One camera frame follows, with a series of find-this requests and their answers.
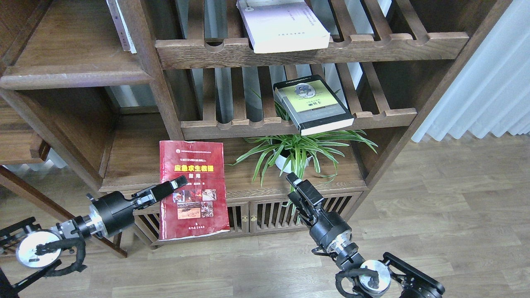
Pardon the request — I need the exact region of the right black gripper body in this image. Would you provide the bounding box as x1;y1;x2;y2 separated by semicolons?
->
298;207;353;255

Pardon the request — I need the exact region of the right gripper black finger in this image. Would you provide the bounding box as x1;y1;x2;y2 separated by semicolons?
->
286;172;325;216

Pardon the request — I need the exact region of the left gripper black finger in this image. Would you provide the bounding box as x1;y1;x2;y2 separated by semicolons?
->
139;175;188;207

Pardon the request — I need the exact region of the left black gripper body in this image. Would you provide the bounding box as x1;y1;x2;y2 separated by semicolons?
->
87;191;143;239

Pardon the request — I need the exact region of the red paperback book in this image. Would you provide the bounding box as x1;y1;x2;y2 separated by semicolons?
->
159;141;230;241

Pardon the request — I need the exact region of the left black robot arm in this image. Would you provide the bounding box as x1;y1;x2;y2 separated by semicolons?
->
1;175;188;298

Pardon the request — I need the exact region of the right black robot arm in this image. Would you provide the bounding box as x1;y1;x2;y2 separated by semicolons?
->
287;172;445;298

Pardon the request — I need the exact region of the green spider plant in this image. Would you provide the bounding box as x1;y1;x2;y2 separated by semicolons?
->
223;130;377;201

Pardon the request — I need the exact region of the white plant pot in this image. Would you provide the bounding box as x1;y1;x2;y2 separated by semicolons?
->
275;150;313;174

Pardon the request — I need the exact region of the black and green book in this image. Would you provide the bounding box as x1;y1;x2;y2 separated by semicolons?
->
273;74;354;136

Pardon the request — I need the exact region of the dark wooden bookshelf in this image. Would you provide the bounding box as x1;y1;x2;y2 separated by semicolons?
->
1;0;511;218

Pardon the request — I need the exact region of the upright white book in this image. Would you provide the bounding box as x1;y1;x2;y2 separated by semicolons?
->
106;0;137;53

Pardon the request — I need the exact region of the white and lilac book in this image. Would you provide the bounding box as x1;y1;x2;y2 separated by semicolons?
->
236;0;330;53

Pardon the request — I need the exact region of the white curtain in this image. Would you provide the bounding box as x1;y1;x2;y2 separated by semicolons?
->
412;0;530;143

